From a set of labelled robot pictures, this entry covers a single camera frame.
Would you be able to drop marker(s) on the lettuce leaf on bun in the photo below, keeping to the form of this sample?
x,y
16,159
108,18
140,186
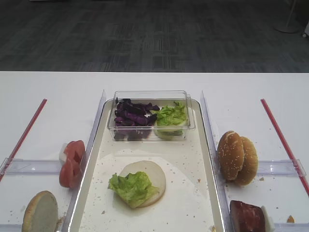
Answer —
x,y
133,189

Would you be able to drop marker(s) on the clear rail of tray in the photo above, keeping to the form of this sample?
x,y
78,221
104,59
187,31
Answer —
x,y
226,221
93,128

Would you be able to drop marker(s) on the purple cabbage pieces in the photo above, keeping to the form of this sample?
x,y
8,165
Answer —
x,y
129,114

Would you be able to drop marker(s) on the clear holder rail upper right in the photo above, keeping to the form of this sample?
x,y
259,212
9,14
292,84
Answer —
x,y
288,167

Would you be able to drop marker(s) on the clear rail left of tray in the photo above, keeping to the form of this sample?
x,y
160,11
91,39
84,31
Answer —
x,y
93,128

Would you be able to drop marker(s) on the sesame bun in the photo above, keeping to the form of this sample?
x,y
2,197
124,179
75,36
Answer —
x,y
248,172
230,154

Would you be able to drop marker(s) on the white pusher block meat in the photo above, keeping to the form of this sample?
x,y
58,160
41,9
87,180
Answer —
x,y
269,224

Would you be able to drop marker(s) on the clear holder rail upper left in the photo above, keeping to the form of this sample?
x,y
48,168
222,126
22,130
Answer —
x,y
28,166

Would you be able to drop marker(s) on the clear holder rail lower left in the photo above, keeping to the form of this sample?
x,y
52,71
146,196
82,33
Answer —
x,y
10,228

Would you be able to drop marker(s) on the floor stand base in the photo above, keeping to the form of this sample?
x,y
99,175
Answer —
x,y
287,27

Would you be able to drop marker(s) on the white metal tray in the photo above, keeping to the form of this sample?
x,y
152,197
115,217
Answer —
x,y
189,203

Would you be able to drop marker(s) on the sesame bun top front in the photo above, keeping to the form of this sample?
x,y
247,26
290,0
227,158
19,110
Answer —
x,y
230,154

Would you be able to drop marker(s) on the sesame bun top rear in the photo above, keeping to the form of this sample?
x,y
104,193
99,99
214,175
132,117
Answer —
x,y
248,172

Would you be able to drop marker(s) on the bottom bun slice on tray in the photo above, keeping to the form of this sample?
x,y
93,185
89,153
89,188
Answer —
x,y
155,173

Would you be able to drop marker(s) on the green lettuce in container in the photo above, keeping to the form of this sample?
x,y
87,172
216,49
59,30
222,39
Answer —
x,y
174,117

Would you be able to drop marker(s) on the clear rail right of tray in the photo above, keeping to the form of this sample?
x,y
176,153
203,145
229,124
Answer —
x,y
226,221

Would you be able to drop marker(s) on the brown meat patties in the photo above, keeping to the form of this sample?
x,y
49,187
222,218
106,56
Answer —
x,y
247,217

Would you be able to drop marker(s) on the clear holder rail lower right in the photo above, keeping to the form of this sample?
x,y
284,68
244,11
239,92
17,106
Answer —
x,y
291,227

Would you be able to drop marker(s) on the red strip right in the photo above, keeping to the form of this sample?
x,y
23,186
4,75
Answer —
x,y
286,146

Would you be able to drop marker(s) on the clear holder rail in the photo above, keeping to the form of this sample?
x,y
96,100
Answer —
x,y
28,166
10,228
288,167
291,227

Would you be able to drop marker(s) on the clear plastic container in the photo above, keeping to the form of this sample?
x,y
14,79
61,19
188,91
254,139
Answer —
x,y
159,98

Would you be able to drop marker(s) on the red strip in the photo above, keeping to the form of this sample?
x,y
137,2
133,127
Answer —
x,y
23,139
286,146

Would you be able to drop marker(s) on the bun half left holder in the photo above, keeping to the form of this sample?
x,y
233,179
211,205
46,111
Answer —
x,y
41,214

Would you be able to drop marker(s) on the red strip left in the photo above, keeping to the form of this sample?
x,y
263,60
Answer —
x,y
23,139

